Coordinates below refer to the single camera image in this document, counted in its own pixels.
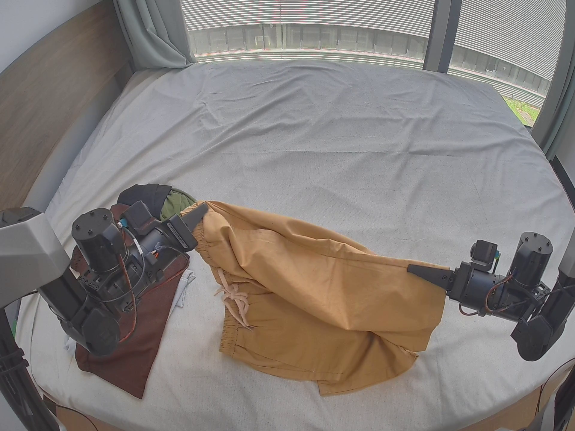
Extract brown garment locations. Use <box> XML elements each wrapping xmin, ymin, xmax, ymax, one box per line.
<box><xmin>72</xmin><ymin>202</ymin><xmax>191</xmax><ymax>399</ymax></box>

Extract pale blue garment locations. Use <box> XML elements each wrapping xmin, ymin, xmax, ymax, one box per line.
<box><xmin>172</xmin><ymin>269</ymin><xmax>197</xmax><ymax>309</ymax></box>

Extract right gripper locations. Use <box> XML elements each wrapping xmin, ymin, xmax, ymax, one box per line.
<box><xmin>446</xmin><ymin>262</ymin><xmax>506</xmax><ymax>315</ymax></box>

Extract black garment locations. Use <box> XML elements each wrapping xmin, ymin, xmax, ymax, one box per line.
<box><xmin>118</xmin><ymin>183</ymin><xmax>173</xmax><ymax>219</ymax></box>

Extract green garment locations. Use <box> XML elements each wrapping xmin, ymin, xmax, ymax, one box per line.
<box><xmin>159</xmin><ymin>188</ymin><xmax>196</xmax><ymax>221</ymax></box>

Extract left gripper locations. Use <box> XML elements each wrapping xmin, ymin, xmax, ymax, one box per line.
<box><xmin>135</xmin><ymin>216</ymin><xmax>199</xmax><ymax>282</ymax></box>

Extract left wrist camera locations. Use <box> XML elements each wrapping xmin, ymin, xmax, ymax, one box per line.
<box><xmin>122</xmin><ymin>200</ymin><xmax>159</xmax><ymax>238</ymax></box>

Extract window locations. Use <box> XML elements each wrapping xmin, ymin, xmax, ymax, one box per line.
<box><xmin>173</xmin><ymin>0</ymin><xmax>575</xmax><ymax>160</ymax></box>

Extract blue-green curtain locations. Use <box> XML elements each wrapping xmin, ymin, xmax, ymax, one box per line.
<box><xmin>108</xmin><ymin>0</ymin><xmax>198</xmax><ymax>72</ymax></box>

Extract tan drawstring shorts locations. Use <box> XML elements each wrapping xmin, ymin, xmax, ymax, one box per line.
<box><xmin>189</xmin><ymin>200</ymin><xmax>447</xmax><ymax>396</ymax></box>

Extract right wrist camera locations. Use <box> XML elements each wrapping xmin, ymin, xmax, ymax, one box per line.
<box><xmin>469</xmin><ymin>240</ymin><xmax>500</xmax><ymax>270</ymax></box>

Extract bed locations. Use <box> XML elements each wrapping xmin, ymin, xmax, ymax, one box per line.
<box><xmin>0</xmin><ymin>0</ymin><xmax>575</xmax><ymax>431</ymax></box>

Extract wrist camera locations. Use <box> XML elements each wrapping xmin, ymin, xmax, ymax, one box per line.
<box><xmin>469</xmin><ymin>240</ymin><xmax>500</xmax><ymax>270</ymax></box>
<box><xmin>122</xmin><ymin>200</ymin><xmax>159</xmax><ymax>238</ymax></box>

